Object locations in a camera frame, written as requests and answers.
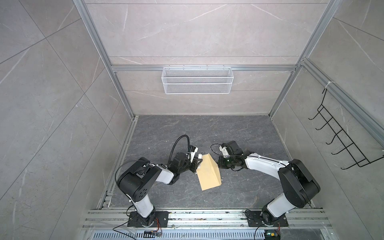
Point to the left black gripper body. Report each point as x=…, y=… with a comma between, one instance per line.
x=189, y=166

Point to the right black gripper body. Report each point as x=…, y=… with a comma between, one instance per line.
x=227, y=162

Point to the tan paper envelope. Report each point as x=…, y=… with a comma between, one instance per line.
x=208, y=173

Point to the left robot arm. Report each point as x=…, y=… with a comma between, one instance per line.
x=139, y=178

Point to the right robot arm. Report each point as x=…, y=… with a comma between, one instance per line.
x=298, y=184

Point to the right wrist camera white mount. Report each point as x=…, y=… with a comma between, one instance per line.
x=224, y=151

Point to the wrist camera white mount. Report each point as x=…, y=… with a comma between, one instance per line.
x=224, y=151
x=192, y=152

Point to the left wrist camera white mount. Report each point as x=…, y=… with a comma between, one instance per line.
x=192, y=152

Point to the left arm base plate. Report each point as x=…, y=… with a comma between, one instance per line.
x=155, y=219

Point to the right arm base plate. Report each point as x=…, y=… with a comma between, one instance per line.
x=260, y=218

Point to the slotted cable duct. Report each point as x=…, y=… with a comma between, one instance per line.
x=181, y=235

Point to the white wire mesh basket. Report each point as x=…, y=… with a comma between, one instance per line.
x=197, y=80

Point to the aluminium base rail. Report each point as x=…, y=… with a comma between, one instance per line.
x=208, y=219

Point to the black wire hook rack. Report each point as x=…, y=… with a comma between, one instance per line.
x=339, y=133

